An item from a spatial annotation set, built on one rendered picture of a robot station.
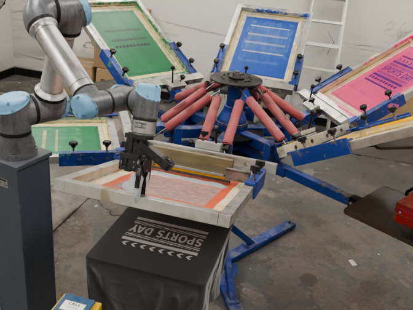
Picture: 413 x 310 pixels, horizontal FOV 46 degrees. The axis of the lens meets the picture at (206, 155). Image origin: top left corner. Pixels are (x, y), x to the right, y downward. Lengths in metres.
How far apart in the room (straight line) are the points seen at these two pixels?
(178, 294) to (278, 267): 1.79
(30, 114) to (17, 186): 0.27
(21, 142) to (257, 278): 1.94
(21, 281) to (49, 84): 0.82
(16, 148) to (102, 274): 0.56
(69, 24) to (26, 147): 0.50
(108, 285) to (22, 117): 0.69
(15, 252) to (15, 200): 0.25
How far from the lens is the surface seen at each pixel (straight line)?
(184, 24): 6.30
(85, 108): 1.46
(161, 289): 1.78
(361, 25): 6.00
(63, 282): 3.26
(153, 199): 1.52
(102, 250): 1.86
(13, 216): 2.05
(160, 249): 1.86
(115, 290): 1.86
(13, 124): 1.92
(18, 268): 2.18
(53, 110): 1.97
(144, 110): 1.48
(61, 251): 3.53
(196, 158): 2.07
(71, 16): 1.74
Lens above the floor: 2.02
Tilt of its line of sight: 24 degrees down
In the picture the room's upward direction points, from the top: 5 degrees clockwise
